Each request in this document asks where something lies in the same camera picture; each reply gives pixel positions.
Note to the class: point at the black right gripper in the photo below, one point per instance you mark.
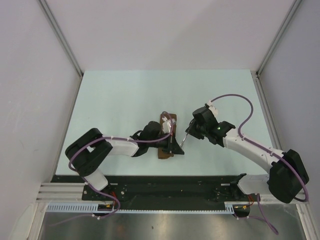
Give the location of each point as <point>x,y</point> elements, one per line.
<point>191,130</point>

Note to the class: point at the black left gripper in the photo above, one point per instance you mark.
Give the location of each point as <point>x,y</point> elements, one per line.
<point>172,146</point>

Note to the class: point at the brown cloth napkin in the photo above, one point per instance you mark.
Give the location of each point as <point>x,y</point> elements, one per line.
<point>166,124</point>

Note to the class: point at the silver ornate spoon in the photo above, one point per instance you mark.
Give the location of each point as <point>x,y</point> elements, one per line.
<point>183,141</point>

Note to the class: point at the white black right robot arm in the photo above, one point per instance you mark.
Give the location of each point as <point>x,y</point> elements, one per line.
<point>257,153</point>

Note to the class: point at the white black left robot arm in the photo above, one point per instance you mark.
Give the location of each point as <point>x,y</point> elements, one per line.
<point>86,154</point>

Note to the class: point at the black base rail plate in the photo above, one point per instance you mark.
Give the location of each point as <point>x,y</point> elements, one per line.
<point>169,192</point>

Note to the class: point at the white slotted cable duct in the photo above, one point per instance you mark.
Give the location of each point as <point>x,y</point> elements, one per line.
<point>97,208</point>

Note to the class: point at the aluminium side rail profile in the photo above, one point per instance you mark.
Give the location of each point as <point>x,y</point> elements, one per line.
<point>286,178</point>

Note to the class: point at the right aluminium frame post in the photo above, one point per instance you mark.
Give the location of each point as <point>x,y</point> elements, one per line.
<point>284,26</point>

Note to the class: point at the aluminium frame post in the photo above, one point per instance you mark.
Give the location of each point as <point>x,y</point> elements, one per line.
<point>49,15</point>
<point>284,26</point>

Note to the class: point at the left aluminium frame post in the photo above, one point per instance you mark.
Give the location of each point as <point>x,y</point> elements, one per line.
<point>49,15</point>

